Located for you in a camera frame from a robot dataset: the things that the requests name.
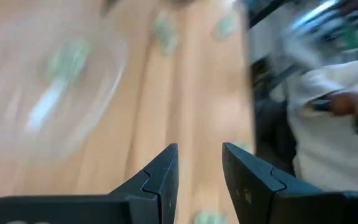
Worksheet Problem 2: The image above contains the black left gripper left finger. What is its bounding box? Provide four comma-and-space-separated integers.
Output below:
0, 143, 180, 224

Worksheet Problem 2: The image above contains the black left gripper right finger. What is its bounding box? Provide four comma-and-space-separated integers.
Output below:
222, 142, 358, 224

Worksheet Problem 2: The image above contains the person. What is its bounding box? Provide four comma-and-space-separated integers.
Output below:
278, 55, 358, 192

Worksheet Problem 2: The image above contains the person's hand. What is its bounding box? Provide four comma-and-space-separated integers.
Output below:
328, 92, 358, 116

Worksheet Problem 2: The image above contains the clear plastic container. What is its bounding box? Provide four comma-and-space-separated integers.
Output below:
0, 12, 129, 162

